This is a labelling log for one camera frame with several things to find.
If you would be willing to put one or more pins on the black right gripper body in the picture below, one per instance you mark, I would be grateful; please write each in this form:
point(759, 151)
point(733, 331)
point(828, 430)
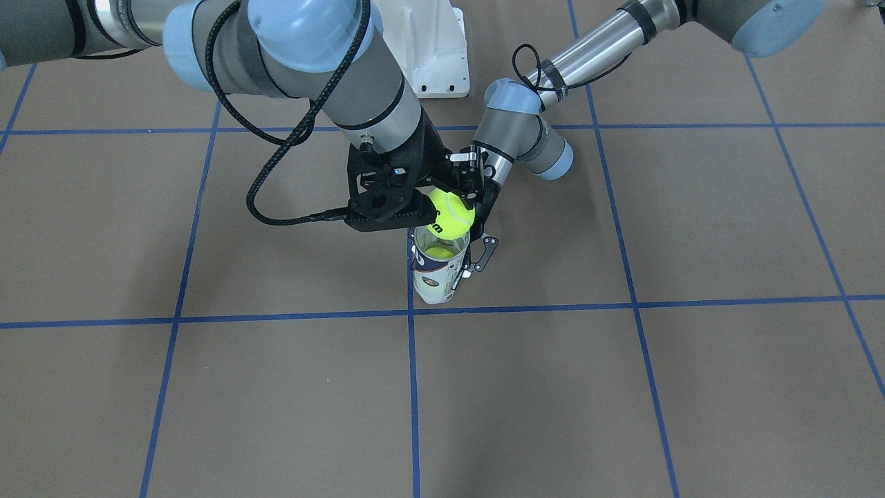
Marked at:
point(430, 158)

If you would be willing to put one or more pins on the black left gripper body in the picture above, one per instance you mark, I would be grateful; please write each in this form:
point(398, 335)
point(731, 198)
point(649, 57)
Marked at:
point(492, 195)

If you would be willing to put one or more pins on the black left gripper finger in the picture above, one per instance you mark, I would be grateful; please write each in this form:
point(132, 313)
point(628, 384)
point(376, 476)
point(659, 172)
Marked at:
point(467, 176)

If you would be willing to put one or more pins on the Wilson tennis ball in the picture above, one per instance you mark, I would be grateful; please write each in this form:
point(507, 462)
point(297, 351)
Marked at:
point(453, 217)

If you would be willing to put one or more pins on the white Wilson ball can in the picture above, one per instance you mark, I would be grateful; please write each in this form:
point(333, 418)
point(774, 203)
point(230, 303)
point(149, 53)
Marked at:
point(435, 281)

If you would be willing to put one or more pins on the Roland Garros tennis ball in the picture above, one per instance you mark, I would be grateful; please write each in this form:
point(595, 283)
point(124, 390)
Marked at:
point(443, 250)

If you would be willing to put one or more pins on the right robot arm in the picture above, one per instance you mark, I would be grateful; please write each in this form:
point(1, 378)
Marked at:
point(275, 66)

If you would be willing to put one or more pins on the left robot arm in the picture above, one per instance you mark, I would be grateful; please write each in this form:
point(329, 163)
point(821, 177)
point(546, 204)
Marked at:
point(513, 129)

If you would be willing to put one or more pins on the blue tape strip lengthwise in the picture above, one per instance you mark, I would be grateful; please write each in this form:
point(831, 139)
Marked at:
point(413, 375)

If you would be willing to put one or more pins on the blue tape strip crosswise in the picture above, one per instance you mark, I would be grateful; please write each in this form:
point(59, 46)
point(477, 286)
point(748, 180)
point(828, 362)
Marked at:
point(223, 319)

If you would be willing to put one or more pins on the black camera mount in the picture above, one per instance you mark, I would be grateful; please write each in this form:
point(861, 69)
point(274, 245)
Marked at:
point(383, 190)
point(490, 244)

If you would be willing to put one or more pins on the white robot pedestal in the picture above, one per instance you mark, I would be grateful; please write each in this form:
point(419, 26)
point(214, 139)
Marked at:
point(428, 40)

